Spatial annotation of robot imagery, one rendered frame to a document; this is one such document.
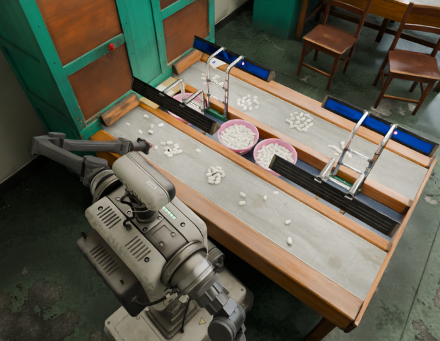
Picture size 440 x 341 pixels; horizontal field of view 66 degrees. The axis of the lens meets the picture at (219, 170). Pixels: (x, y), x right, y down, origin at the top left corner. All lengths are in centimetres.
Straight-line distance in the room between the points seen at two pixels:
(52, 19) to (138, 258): 130
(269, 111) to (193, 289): 164
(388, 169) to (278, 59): 235
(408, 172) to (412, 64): 166
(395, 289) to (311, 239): 105
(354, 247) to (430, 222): 135
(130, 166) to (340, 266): 124
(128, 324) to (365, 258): 126
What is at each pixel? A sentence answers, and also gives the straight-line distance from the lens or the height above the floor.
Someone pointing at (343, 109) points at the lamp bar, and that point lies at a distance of 203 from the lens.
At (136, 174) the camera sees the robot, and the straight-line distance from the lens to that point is 92.
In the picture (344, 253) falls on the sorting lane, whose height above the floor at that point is 74.
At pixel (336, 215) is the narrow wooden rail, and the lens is 195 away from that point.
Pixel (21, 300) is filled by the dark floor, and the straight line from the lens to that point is 279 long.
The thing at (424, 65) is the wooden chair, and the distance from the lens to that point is 384.
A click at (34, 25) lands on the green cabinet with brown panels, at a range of 188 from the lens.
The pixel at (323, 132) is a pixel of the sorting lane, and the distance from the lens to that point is 236.
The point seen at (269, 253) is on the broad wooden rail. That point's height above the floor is 77.
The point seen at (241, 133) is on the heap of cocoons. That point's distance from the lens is 224.
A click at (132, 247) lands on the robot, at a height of 145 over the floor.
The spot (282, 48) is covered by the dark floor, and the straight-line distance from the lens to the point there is 445.
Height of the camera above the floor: 236
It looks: 52 degrees down
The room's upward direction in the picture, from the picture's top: 1 degrees clockwise
